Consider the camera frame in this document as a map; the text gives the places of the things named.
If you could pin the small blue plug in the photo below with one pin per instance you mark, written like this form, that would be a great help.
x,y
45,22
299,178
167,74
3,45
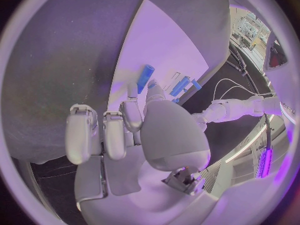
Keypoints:
x,y
152,86

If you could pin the small blue block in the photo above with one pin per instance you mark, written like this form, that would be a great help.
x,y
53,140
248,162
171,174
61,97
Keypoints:
x,y
175,100

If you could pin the blue peg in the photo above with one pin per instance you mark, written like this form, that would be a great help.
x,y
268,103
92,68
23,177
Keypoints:
x,y
196,84

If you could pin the white task board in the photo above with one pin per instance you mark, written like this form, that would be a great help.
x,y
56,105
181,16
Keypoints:
x,y
159,46

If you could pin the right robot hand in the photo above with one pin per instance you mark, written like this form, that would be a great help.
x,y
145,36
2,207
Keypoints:
x,y
173,135

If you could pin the glowing light bar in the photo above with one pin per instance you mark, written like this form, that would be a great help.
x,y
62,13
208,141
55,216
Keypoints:
x,y
266,162

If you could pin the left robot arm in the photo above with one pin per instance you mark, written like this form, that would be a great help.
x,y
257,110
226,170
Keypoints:
x,y
236,108

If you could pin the long blue cylinder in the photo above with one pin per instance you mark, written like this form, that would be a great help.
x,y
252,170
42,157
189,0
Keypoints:
x,y
145,76

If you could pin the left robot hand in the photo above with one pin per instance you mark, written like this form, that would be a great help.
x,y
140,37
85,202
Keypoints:
x,y
202,126

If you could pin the workshop desk with equipment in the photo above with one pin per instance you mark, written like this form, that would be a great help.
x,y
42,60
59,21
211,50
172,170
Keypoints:
x,y
249,31

